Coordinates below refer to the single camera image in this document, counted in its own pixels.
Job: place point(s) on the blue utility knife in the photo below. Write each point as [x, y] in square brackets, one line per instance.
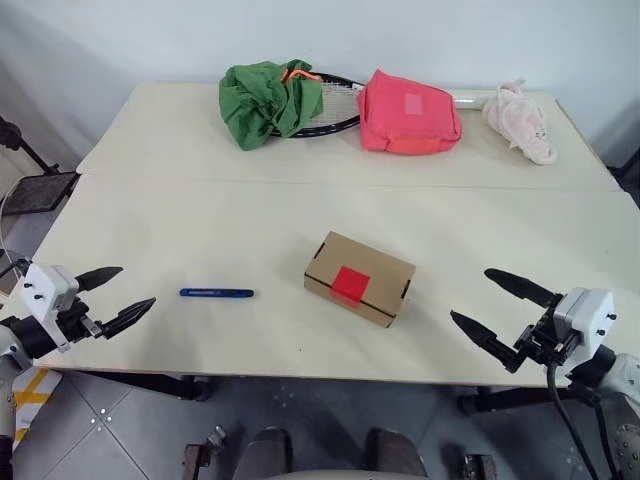
[215, 292]

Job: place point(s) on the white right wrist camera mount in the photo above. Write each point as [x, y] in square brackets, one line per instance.
[587, 310]

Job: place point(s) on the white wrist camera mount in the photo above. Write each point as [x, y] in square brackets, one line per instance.
[42, 285]
[587, 310]

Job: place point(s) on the black table base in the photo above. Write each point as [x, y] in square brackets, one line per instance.
[505, 397]
[165, 384]

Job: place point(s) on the dark rounded shape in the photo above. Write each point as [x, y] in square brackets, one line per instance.
[270, 450]
[395, 452]

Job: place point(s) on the brown cardboard box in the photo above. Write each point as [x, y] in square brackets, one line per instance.
[360, 257]

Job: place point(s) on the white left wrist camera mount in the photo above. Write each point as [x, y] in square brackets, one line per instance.
[42, 285]

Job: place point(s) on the black tennis racket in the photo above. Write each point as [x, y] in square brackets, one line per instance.
[330, 129]

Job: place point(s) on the pink plush toy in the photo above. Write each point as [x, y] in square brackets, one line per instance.
[515, 117]

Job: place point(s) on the small metal bracket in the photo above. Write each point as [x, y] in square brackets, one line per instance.
[202, 452]

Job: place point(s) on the red fabric pouch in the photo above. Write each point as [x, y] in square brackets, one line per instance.
[400, 120]

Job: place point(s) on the red tape square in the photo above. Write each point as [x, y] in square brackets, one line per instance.
[350, 283]

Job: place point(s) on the green cloth bag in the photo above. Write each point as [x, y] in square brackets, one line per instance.
[250, 105]

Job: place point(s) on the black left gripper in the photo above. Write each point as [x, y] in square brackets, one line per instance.
[75, 322]

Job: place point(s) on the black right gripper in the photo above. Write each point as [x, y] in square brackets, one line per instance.
[545, 345]

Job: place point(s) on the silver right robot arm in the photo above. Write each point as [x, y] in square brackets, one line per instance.
[622, 380]

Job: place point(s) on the black tripod stand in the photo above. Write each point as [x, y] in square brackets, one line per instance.
[7, 134]

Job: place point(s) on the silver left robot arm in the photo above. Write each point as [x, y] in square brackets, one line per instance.
[6, 400]

